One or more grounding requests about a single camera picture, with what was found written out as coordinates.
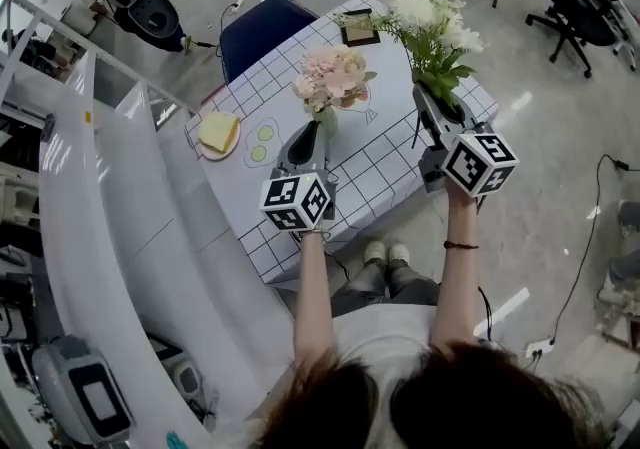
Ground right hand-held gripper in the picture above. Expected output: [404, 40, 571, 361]
[411, 82, 520, 199]

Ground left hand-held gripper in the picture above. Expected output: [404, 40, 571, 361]
[258, 119, 341, 234]

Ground pink flower bouquet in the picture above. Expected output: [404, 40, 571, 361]
[291, 44, 379, 114]

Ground white flower bouquet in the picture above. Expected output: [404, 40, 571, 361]
[332, 0, 487, 149]

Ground person's left forearm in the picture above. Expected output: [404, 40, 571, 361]
[293, 231, 335, 374]

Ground person's right forearm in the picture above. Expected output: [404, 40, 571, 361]
[429, 189, 482, 354]

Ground table with grid tablecloth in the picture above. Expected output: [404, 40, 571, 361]
[183, 0, 500, 287]

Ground beige plate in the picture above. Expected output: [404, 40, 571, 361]
[197, 111, 243, 162]

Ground person's white shoe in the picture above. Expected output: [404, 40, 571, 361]
[363, 240, 387, 266]
[387, 242, 412, 266]

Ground blue chair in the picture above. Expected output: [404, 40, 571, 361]
[218, 0, 321, 86]

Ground person's grey trousers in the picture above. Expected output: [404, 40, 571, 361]
[329, 259, 441, 318]

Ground black office chair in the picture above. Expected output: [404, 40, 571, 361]
[525, 0, 626, 81]

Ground white office chair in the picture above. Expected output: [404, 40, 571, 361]
[612, 0, 640, 71]

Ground person's white shirt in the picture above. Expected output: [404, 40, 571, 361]
[239, 304, 501, 449]

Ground white metal shelf rack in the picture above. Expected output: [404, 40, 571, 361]
[0, 0, 296, 449]

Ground black framed tablet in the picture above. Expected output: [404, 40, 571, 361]
[147, 331, 184, 363]

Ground small grey device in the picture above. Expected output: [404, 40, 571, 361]
[172, 361, 204, 401]

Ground wooden stool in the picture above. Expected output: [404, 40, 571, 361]
[599, 281, 640, 349]

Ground grey device with black screen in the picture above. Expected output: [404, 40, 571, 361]
[32, 335, 136, 446]

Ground dark picture frame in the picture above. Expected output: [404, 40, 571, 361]
[341, 8, 382, 48]

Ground black cable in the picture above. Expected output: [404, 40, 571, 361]
[549, 154, 632, 346]

